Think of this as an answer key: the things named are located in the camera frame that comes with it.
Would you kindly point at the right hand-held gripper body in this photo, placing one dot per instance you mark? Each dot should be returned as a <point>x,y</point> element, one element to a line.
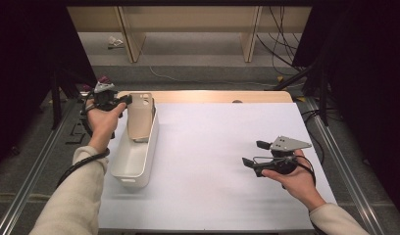
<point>291,143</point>

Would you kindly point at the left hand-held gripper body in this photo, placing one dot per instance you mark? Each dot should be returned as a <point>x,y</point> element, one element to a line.
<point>105,96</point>

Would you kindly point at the beige phone case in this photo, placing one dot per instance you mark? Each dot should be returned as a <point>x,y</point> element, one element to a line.
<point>140,119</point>

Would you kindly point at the grey phone case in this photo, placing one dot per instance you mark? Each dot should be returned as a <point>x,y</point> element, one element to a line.
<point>140,139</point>

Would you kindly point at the white plastic storage box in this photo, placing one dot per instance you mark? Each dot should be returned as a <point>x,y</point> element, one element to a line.
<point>132,160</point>

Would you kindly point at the person's left hand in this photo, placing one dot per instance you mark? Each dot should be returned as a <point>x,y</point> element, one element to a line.
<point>101,127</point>

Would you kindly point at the person's right hand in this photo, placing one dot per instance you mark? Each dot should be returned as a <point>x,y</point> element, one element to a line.
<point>299,184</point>

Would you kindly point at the pink object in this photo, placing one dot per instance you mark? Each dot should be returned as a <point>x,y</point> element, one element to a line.
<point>104,79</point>

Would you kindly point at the white table mat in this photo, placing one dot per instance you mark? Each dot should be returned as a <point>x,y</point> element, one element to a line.
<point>214,182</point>

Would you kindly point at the black metal stand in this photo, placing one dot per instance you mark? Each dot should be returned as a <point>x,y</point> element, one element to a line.
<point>56,98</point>
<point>323,98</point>

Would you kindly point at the white crumpled object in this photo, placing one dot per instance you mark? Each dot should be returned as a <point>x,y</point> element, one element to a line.
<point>114,41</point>

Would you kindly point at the dark curtain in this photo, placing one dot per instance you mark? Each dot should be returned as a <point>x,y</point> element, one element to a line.
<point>368,81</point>
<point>24,65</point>

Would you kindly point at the light wooden shelf unit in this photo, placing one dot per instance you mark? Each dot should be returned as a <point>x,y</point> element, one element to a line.
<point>188,19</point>

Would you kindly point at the aluminium floor rail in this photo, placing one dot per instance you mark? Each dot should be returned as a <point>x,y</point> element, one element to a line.
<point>345,169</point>
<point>34,173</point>

